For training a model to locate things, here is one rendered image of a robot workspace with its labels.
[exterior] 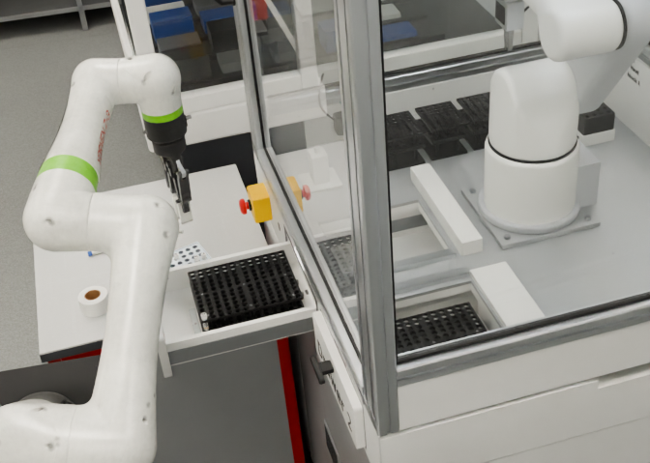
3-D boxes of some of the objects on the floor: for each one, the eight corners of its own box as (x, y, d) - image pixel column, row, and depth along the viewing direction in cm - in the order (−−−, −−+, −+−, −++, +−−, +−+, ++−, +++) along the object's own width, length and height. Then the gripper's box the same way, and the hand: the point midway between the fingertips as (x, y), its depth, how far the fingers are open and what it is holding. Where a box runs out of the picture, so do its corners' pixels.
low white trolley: (108, 558, 264) (39, 354, 220) (90, 400, 313) (30, 207, 269) (314, 500, 274) (287, 294, 230) (265, 356, 324) (235, 163, 280)
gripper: (195, 143, 217) (212, 228, 230) (169, 116, 227) (187, 199, 241) (164, 154, 214) (183, 240, 228) (139, 127, 225) (159, 210, 239)
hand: (182, 207), depth 233 cm, fingers closed
